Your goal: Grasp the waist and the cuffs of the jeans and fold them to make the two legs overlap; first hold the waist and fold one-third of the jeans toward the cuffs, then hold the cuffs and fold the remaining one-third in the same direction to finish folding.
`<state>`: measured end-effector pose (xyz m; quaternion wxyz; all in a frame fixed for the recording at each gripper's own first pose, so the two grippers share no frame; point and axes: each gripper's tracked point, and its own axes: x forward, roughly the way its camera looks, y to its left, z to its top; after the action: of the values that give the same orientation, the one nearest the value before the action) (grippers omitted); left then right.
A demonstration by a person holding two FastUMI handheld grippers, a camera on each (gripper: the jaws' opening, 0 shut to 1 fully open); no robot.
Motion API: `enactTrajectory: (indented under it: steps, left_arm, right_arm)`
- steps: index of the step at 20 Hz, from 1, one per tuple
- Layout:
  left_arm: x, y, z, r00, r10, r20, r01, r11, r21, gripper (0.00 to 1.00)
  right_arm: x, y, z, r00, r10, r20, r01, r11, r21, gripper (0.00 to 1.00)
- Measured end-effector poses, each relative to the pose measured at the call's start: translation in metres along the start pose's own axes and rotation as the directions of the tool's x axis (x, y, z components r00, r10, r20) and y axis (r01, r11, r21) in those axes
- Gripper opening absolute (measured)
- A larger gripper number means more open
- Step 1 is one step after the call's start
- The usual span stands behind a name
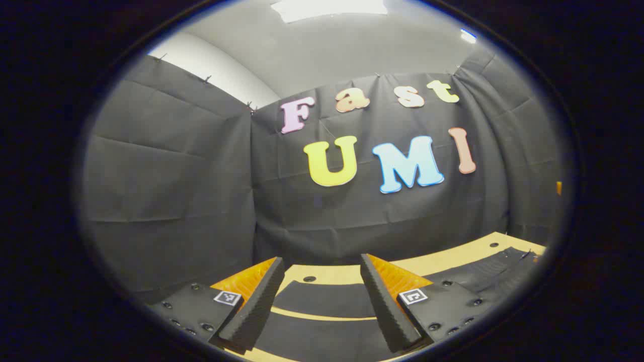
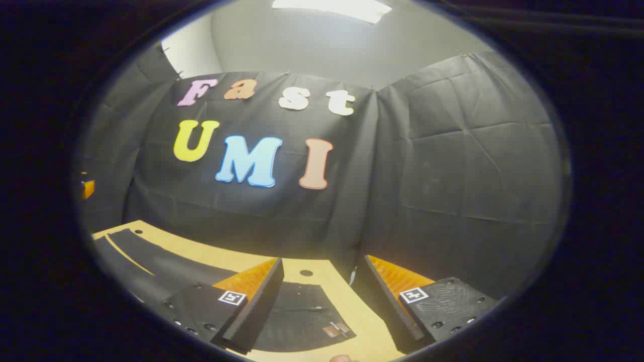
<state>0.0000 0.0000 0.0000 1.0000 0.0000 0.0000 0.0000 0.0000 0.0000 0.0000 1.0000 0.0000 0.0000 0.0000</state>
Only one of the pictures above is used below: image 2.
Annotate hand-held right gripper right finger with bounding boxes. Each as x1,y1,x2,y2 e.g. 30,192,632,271
360,255,499,355

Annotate white ceiling light panel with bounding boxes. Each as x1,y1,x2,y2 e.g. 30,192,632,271
272,0,393,24

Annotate dark grey jeans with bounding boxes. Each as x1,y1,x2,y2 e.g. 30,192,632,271
93,229,358,352

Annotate black backdrop cloth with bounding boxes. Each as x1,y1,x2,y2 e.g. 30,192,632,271
80,43,564,302

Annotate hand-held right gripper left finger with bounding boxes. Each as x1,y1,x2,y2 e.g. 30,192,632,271
160,257,285,355

